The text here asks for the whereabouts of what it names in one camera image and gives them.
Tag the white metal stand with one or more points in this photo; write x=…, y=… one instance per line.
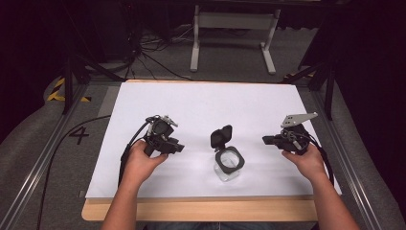
x=234, y=20

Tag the aluminium floor rail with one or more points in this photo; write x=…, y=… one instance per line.
x=41, y=163
x=351, y=166

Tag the black tripod stand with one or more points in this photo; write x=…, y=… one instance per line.
x=325, y=80
x=72, y=73

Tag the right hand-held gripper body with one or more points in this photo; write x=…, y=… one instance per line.
x=295, y=137

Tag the person's left hand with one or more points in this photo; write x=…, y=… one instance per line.
x=142, y=163

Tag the clear jar with black flip lid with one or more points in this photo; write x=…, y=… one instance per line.
x=228, y=159

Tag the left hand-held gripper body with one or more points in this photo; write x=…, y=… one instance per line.
x=160, y=128

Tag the wooden table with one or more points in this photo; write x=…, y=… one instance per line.
x=204, y=209

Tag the person's right hand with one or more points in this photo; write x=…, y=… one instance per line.
x=308, y=163

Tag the yellow and black floor tape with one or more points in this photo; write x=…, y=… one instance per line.
x=57, y=94

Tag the white table cover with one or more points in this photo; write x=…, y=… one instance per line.
x=204, y=105

